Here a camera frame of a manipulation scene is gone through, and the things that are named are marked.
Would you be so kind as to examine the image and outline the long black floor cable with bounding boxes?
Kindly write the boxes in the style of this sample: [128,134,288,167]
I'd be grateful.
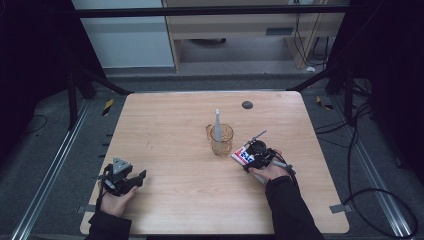
[342,109,419,240]

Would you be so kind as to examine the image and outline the grey tape piece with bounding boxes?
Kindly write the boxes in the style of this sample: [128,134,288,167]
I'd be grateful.
[329,203,353,215]
[77,204,96,215]

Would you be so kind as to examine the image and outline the person's right hand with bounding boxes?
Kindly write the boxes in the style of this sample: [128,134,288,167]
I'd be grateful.
[249,162,291,183]

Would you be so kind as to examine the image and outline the black cable bundle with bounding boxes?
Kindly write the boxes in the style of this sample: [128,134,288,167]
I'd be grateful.
[314,79,372,141]

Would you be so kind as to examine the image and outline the white cabinet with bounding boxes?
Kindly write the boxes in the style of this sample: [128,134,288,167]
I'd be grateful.
[71,0,175,69]

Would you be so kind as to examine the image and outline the amber glass cup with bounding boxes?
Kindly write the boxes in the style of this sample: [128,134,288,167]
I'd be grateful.
[205,123,235,158]

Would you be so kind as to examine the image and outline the metal floor rail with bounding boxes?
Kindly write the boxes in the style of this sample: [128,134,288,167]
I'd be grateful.
[11,99,93,240]
[333,98,413,239]

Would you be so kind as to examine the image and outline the black horizontal bar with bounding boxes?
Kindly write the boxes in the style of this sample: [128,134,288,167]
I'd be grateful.
[74,5,351,19]

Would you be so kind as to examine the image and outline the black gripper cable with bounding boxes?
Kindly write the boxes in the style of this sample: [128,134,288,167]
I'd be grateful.
[274,149,298,184]

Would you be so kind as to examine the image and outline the person's left hand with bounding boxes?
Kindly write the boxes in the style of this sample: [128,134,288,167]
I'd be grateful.
[99,185,139,217]

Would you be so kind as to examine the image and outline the black curtain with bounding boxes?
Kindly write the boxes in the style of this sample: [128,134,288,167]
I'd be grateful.
[0,0,106,164]
[328,0,424,186]

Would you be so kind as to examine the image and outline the small colourful packet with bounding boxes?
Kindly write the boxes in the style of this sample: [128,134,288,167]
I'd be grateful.
[230,145,268,185]

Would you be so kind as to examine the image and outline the black metal stand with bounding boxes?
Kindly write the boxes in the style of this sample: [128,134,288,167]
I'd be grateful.
[65,61,134,132]
[288,63,355,127]

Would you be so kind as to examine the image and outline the light wooden desk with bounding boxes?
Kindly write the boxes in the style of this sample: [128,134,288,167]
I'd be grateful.
[162,0,349,73]

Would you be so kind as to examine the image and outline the hanging black cables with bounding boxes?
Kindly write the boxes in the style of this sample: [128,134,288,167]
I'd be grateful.
[292,12,332,68]

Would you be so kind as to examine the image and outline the thin black floor cable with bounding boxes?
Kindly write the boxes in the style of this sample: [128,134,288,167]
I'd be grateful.
[27,114,49,135]

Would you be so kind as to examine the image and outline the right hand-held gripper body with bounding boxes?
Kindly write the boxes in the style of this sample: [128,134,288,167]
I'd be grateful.
[243,129,297,176]

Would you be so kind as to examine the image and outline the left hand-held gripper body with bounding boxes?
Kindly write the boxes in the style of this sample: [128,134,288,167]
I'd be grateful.
[102,157,138,198]

